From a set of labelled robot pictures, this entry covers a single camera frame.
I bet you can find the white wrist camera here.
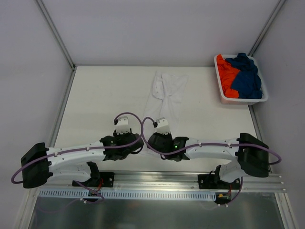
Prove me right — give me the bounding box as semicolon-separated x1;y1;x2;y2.
114;116;132;135
153;117;171;135

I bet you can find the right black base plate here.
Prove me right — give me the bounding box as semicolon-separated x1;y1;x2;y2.
197;174;241;190

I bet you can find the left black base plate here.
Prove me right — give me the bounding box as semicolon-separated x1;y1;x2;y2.
80;172;115;188

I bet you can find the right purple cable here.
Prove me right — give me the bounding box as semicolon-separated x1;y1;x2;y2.
142;116;282;165

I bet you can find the right aluminium frame post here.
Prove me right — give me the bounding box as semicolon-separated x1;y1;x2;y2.
248;0;287;56

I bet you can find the white plastic basket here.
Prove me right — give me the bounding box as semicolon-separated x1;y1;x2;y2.
214;55;268;105

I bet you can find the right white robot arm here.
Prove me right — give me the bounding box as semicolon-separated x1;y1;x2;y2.
147;133;269;189

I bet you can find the left aluminium frame post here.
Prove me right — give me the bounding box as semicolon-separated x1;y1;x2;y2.
34;0;76;70

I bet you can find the blue t shirt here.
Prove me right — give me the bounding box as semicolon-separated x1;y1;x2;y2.
225;53;262;99

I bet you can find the aluminium frame post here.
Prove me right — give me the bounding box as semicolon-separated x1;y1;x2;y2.
34;0;76;70
248;0;287;56

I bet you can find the white slotted cable duct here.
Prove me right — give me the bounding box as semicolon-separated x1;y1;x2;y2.
39;188;216;201

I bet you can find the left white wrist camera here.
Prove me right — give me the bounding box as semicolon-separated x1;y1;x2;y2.
114;116;132;135

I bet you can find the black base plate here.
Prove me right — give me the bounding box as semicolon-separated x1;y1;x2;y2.
197;174;241;190
80;172;115;188

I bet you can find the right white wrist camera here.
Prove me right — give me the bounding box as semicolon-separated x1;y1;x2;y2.
153;117;171;135

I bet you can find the white t shirt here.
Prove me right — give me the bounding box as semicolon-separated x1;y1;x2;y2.
143;71;188;135

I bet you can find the aluminium mounting rail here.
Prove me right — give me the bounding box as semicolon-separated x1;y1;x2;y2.
28;168;286;193

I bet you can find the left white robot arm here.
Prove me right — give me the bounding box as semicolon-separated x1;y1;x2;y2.
21;133;144;188

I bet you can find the orange t shirt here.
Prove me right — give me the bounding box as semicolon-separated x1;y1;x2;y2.
216;54;240;99

